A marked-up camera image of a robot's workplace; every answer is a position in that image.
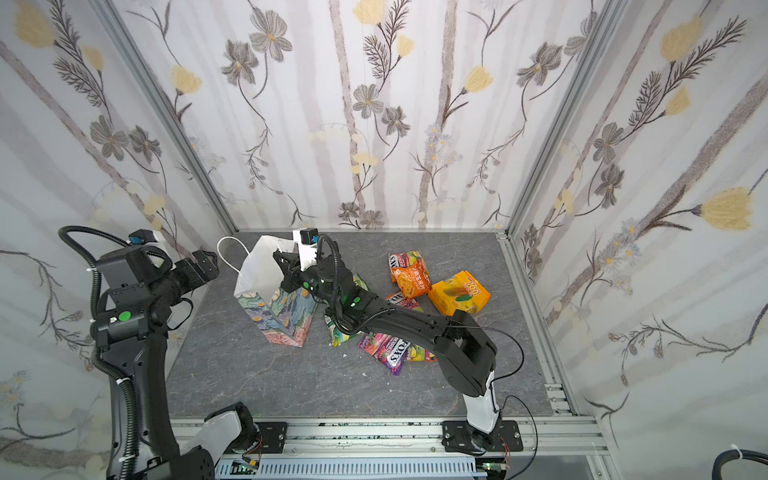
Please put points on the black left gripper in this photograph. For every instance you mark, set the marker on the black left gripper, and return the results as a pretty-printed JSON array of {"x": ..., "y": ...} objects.
[{"x": 196, "y": 278}]

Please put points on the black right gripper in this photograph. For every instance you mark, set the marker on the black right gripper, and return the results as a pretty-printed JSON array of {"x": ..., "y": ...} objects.
[{"x": 297, "y": 276}]

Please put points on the floral white paper bag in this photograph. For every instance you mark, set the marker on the floral white paper bag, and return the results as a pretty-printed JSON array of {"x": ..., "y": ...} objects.
[{"x": 283, "y": 317}]

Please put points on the orange corn chips bag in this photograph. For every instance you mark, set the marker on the orange corn chips bag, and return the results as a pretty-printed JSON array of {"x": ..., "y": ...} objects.
[{"x": 413, "y": 281}]

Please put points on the yellow mango gummy bag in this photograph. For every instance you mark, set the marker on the yellow mango gummy bag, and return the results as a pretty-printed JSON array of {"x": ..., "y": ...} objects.
[{"x": 461, "y": 292}]

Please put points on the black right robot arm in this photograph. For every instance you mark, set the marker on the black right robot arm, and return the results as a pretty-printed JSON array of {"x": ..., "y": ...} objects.
[{"x": 465, "y": 353}]

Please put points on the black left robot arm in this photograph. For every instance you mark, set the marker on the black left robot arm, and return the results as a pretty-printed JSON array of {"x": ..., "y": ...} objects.
[{"x": 135, "y": 286}]

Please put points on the red Fox's candy bag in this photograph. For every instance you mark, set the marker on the red Fox's candy bag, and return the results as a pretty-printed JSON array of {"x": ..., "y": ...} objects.
[{"x": 412, "y": 261}]

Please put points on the pink-yellow Fox's candy bag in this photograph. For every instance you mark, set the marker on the pink-yellow Fox's candy bag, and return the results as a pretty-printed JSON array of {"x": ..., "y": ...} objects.
[{"x": 398, "y": 299}]

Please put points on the purple Fox's candy bag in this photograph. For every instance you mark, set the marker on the purple Fox's candy bag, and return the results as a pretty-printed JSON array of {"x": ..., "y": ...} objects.
[{"x": 390, "y": 351}]

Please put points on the orange Fox's candy bag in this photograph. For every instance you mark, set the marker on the orange Fox's candy bag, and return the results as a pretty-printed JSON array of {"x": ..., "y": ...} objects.
[{"x": 419, "y": 354}]

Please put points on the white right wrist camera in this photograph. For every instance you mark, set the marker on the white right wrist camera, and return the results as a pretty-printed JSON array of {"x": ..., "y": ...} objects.
[{"x": 307, "y": 243}]

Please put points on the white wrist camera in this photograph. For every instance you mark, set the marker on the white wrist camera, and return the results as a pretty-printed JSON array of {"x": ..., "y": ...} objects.
[
  {"x": 307, "y": 243},
  {"x": 151, "y": 237}
]

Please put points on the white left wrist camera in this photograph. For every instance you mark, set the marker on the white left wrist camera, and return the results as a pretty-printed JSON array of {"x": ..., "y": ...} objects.
[{"x": 151, "y": 237}]

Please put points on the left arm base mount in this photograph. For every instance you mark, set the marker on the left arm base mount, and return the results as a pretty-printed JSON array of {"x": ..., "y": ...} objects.
[{"x": 231, "y": 430}]

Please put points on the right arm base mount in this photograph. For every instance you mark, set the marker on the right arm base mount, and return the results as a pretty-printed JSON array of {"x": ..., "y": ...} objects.
[{"x": 484, "y": 430}]

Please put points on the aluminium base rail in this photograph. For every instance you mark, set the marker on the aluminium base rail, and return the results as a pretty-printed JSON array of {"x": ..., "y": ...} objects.
[{"x": 560, "y": 447}]

